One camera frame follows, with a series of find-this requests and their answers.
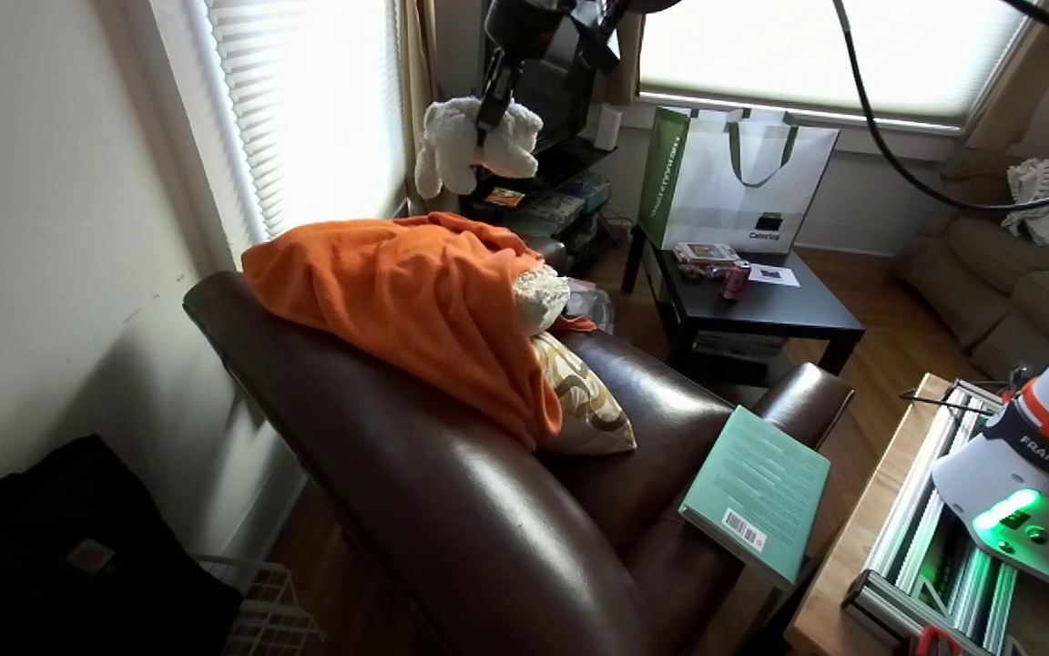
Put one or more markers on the white fluffy plush toy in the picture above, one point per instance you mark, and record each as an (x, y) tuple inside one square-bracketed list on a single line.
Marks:
[(452, 147)]

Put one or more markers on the orange fleece blanket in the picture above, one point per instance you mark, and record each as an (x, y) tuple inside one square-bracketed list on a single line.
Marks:
[(426, 298)]

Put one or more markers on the yellow patterned cushion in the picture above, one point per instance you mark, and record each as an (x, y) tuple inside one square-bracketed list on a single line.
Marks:
[(596, 423)]

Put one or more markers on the colourful card box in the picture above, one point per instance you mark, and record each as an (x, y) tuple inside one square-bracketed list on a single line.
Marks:
[(704, 257)]

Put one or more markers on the black coffee table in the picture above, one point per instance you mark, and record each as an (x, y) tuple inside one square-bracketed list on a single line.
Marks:
[(740, 342)]

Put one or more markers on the brown leather armchair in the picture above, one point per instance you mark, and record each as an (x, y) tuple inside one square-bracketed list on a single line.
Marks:
[(504, 551)]

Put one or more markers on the white paper sheet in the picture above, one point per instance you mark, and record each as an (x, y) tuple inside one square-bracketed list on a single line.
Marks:
[(775, 276)]

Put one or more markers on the white shopping bag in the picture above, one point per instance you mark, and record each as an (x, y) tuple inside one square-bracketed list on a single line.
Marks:
[(731, 178)]

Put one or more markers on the green hardcover book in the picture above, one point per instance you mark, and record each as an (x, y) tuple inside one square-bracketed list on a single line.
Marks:
[(758, 495)]

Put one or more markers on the beige curtain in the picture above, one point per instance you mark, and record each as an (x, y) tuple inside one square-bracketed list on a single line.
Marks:
[(417, 72)]

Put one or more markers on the white window blind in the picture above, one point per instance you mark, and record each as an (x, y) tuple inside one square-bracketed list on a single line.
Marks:
[(293, 106)]

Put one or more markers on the wooden side table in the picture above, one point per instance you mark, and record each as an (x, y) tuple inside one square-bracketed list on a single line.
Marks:
[(939, 558)]

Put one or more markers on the beige sofa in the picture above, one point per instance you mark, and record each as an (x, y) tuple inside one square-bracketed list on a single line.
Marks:
[(985, 271)]

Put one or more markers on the black bag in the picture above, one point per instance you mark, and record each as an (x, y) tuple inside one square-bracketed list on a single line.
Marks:
[(94, 571)]

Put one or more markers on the white wire basket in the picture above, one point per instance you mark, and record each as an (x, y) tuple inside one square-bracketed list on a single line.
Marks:
[(271, 617)]

